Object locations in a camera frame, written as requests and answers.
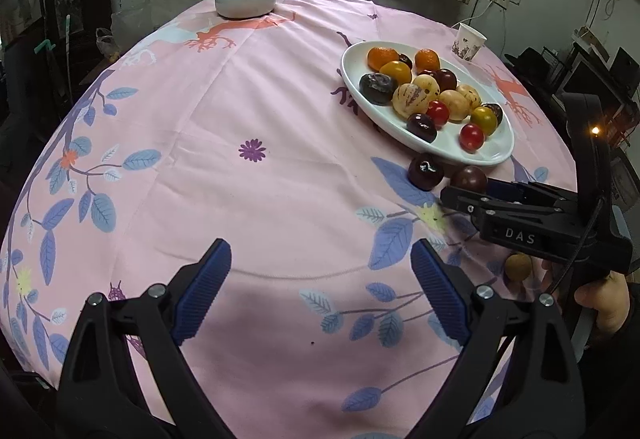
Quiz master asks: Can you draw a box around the orange mandarin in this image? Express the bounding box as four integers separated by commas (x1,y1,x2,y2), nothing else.
367,47,400,70
414,48,441,72

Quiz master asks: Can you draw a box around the small yellow green fruit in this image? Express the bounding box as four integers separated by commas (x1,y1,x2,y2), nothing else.
504,253,532,283

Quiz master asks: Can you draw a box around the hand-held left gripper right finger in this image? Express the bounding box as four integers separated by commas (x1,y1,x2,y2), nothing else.
410,239,586,439

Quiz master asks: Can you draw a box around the green orange tomato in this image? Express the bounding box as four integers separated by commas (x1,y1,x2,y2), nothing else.
470,106,499,136

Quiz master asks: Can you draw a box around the pale yellow spotted fruit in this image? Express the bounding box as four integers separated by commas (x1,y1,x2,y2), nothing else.
413,74,441,100
456,84,483,110

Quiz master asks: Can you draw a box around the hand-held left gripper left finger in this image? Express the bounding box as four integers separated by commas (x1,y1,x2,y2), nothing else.
56,239,233,439

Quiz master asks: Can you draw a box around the green handled tool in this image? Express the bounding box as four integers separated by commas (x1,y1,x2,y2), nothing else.
32,14,73,84

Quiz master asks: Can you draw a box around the dark mangosteen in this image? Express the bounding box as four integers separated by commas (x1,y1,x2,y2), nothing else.
359,73,398,106

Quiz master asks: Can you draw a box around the dark purple plum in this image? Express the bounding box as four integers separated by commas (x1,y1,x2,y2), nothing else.
407,153,445,192
406,113,438,142
451,166,489,194

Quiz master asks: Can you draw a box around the dark red plum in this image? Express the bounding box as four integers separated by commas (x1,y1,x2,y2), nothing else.
434,68,459,92

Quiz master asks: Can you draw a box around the pink leaf print tablecloth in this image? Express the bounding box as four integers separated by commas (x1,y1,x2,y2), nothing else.
0,0,583,439

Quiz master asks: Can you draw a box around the large pale pepino melon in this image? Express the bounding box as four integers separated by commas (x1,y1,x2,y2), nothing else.
392,83,429,118

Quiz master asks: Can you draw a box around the white oval plate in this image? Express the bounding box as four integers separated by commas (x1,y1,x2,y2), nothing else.
341,40,516,167

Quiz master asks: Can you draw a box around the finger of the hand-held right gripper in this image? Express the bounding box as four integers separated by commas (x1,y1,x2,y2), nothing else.
439,185,577,222
484,177,579,206

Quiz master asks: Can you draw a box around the computer monitor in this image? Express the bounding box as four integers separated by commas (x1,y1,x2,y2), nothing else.
562,55,626,112

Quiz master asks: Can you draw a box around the yellow orange tomato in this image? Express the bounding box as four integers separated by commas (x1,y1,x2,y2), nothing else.
379,61,413,84

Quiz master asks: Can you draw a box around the person's right hand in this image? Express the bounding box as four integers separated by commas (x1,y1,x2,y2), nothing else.
574,270,632,336

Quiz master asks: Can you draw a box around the printed paper cup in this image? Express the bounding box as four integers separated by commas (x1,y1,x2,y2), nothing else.
452,23,487,63

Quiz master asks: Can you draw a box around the clear plastic bag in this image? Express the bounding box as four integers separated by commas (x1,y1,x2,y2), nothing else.
96,28,122,60

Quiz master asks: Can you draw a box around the red cherry tomato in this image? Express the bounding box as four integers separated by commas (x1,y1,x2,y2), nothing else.
426,101,451,128
459,123,486,152

